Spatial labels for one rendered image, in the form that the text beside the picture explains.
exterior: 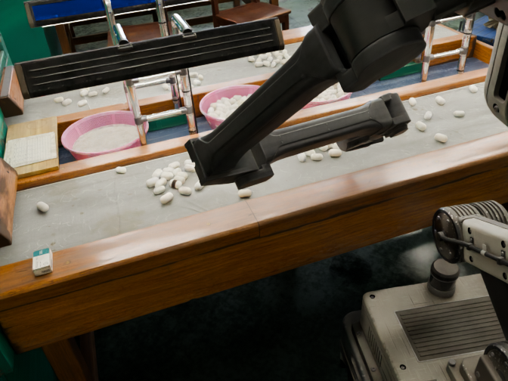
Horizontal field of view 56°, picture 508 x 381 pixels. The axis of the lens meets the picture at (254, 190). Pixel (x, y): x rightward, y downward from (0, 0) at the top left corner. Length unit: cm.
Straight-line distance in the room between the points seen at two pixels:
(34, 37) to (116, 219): 281
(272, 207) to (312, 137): 29
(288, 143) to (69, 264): 54
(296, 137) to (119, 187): 61
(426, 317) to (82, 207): 92
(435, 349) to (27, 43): 339
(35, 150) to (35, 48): 244
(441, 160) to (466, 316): 40
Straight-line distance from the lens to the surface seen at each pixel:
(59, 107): 188
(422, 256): 217
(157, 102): 171
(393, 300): 134
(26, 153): 154
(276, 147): 85
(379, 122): 100
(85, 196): 134
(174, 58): 118
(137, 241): 111
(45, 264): 110
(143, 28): 358
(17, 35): 393
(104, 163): 141
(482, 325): 134
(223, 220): 111
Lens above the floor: 147
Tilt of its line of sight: 36 degrees down
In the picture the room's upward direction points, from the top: 5 degrees counter-clockwise
